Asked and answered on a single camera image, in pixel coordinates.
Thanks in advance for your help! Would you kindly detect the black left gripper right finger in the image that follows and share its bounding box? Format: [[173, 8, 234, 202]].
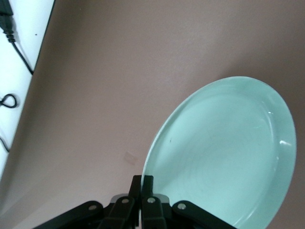
[[142, 175, 235, 229]]

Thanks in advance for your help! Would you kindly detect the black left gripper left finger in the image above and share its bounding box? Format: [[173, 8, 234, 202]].
[[44, 175, 142, 229]]

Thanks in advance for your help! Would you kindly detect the pale green round plate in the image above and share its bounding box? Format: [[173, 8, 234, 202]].
[[142, 75, 297, 229]]

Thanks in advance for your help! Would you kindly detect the brown table cover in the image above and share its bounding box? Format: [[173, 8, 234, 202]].
[[0, 0, 305, 229]]

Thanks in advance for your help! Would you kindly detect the black looped cable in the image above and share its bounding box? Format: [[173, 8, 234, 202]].
[[0, 94, 19, 109]]

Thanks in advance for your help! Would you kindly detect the black cable with plug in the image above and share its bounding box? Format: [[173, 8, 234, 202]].
[[0, 0, 34, 74]]

